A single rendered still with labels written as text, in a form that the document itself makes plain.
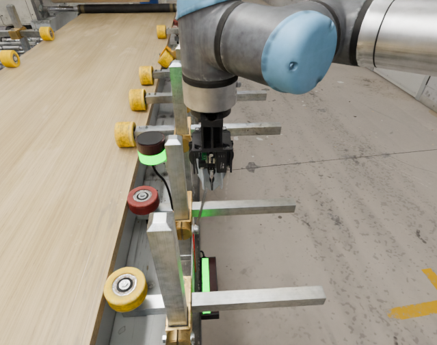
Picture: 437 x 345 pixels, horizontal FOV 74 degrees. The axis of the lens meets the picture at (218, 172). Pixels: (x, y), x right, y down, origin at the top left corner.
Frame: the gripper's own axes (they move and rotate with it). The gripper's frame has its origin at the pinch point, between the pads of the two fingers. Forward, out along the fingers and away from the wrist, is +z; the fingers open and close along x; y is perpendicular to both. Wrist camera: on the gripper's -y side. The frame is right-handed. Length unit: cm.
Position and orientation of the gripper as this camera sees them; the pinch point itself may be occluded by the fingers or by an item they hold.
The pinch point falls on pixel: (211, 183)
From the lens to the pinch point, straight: 64.5
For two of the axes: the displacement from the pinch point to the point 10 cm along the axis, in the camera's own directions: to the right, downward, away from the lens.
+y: 0.6, 6.3, -7.7
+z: 0.0, 7.7, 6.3
